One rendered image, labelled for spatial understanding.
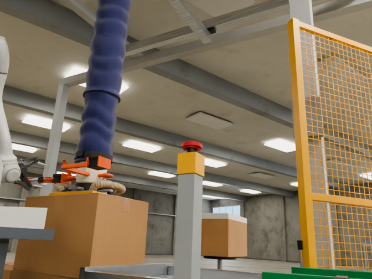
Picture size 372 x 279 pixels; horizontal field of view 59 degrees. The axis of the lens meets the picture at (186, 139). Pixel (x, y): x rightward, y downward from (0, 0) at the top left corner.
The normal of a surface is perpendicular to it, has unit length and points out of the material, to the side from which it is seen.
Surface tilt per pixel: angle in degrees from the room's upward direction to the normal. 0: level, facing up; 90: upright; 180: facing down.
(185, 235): 90
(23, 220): 90
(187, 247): 90
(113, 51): 104
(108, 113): 76
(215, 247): 90
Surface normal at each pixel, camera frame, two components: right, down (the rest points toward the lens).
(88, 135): -0.17, -0.55
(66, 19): 0.62, -0.21
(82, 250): -0.53, -0.28
